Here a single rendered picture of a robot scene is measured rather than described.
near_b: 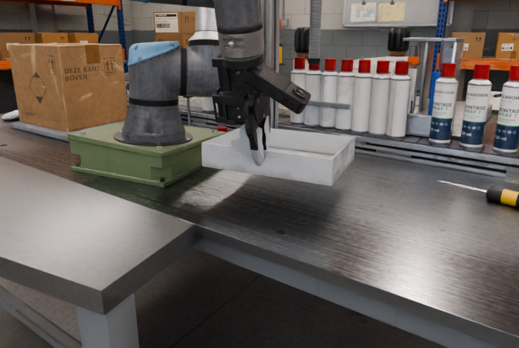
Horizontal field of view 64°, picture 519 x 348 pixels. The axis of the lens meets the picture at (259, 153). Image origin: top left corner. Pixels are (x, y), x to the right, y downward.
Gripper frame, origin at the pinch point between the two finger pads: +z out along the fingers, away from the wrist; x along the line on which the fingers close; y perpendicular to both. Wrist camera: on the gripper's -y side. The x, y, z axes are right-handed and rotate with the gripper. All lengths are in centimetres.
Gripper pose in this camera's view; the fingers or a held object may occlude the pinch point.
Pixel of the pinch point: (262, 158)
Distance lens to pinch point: 78.9
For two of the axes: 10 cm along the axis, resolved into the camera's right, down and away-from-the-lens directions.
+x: -3.5, 4.8, -8.0
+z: 0.8, 8.7, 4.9
